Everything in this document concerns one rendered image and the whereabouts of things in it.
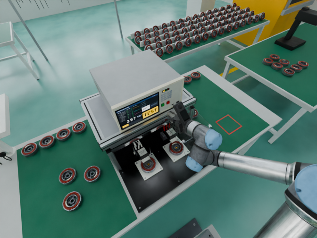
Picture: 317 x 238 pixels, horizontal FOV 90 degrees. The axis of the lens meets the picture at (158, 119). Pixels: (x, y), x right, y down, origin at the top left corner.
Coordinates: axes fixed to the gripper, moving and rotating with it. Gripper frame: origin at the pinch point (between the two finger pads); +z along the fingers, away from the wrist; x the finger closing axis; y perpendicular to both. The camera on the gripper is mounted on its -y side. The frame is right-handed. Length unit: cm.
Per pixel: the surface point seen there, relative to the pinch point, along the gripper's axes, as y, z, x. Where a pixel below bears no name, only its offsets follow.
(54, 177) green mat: 30, 41, -81
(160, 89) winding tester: -14.3, 1.0, -1.3
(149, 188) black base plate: 46, 0, -28
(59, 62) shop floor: -29, 346, -56
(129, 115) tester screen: -6.3, 4.9, -21.5
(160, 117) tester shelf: 5.2, 7.0, -3.7
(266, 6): -24, 149, 327
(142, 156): 29.3, 12.4, -21.7
